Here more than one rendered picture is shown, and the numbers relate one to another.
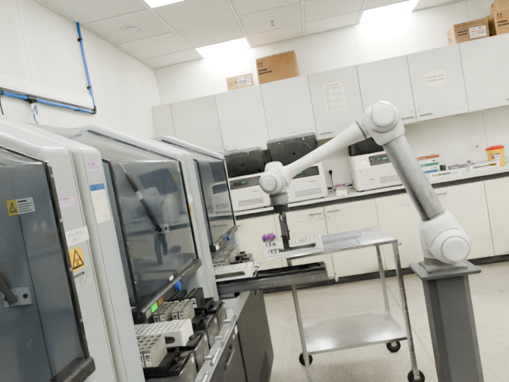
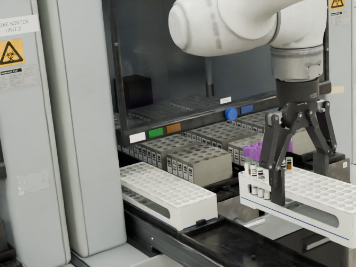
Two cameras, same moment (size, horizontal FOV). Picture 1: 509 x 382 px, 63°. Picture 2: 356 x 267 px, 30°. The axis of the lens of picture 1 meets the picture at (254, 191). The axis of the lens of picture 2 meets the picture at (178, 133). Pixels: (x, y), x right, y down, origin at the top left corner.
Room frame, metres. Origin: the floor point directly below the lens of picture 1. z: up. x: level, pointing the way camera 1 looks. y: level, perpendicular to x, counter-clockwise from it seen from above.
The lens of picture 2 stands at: (1.17, -0.84, 1.37)
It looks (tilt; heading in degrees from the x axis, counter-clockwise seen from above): 16 degrees down; 49
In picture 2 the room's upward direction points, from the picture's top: 5 degrees counter-clockwise
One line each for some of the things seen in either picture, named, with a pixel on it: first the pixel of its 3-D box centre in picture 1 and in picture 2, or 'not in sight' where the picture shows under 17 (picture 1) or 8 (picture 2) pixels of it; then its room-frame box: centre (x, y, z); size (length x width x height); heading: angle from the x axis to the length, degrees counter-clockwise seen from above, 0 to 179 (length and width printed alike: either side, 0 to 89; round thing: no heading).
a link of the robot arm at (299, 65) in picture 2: (279, 198); (296, 62); (2.09, -0.12, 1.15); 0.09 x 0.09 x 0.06
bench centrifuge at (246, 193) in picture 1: (244, 179); not in sight; (4.63, 0.09, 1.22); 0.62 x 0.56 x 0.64; 170
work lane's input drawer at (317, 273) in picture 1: (260, 280); (210, 245); (2.00, 0.04, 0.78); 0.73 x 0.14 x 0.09; 82
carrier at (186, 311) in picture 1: (186, 313); not in sight; (1.48, 0.32, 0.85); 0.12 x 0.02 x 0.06; 173
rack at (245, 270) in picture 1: (223, 274); (159, 195); (2.03, 0.22, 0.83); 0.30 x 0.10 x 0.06; 82
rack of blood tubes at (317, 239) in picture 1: (292, 247); (309, 199); (2.08, -0.14, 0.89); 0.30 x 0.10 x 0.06; 81
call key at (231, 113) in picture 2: not in sight; (231, 114); (2.22, 0.18, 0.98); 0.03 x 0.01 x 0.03; 172
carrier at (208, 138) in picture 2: not in sight; (226, 143); (2.35, 0.33, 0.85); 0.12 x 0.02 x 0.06; 171
